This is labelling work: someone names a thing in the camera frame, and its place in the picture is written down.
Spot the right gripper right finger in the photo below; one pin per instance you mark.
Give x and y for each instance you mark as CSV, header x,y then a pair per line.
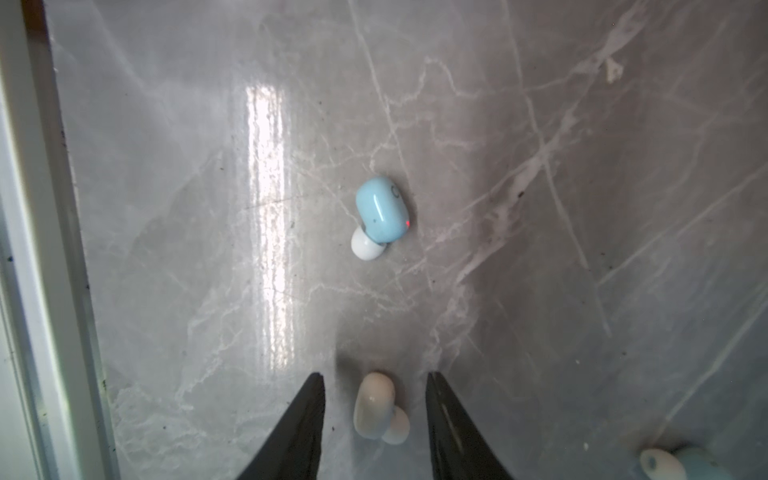
x,y
457,448

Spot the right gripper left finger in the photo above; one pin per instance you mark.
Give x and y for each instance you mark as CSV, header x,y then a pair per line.
x,y
293,449

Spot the blue earbud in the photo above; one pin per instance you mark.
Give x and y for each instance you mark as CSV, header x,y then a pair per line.
x,y
385,218
689,463

